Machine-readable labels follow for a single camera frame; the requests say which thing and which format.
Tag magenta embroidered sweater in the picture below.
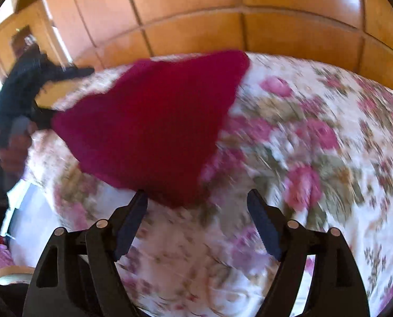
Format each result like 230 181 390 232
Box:
50 49 252 209

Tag person's left forearm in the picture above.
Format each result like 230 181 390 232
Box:
0 129 26 207

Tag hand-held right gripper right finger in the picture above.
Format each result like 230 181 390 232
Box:
247 188 372 317

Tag person's left hand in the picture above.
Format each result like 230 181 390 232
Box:
0 119 39 180

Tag pink cloth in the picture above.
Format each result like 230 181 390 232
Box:
0 244 16 271

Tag wooden panelled wardrobe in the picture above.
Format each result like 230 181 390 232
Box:
38 0 393 100

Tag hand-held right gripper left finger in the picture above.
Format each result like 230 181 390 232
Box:
22 190 149 317

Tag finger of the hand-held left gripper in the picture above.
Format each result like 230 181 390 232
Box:
60 67 96 82
31 102 58 130

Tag floral bedspread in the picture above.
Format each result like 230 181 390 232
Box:
10 51 393 317

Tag wooden door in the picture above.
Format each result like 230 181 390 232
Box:
0 2 69 85

